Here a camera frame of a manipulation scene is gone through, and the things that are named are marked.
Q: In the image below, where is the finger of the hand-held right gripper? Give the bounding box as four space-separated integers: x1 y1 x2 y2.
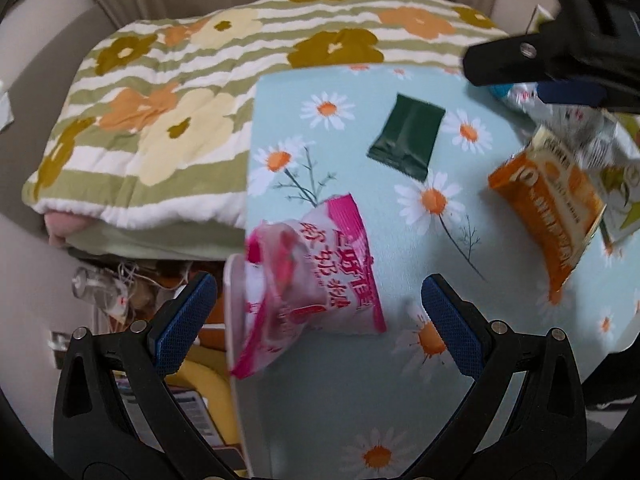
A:
536 81 640 112
461 0 640 88

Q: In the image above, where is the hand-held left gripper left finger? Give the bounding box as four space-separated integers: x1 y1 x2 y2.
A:
52 271 222 480

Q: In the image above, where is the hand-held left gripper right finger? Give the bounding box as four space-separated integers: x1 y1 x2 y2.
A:
409 274 587 480

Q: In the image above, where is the yellow-green cardboard box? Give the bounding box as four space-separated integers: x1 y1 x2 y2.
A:
527 4 640 250

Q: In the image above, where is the pink white snack packet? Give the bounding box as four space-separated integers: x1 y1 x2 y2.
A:
229 192 389 381

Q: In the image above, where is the yellow bag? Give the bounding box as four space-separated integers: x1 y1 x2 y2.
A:
174 359 242 447

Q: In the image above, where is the clear plastic bottle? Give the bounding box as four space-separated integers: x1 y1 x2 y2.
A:
71 266 128 313

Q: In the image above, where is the orange cracker snack packet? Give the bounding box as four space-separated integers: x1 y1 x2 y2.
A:
487 127 607 307

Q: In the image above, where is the daisy print tablecloth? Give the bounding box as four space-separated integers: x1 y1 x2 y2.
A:
239 62 640 480

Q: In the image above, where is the pink pillow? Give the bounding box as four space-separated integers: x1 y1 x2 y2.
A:
44 211 103 248

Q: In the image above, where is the dark green snack packet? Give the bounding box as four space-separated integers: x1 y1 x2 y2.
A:
366 93 447 182

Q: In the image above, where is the striped floral blanket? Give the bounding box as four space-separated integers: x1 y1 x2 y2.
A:
22 0 512 232

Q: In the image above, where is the white tissue paper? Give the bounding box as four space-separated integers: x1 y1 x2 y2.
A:
0 79 14 132

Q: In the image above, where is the grey padded headboard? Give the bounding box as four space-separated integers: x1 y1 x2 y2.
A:
0 5 117 261

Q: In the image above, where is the wall socket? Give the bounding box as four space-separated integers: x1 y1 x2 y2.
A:
48 329 72 362

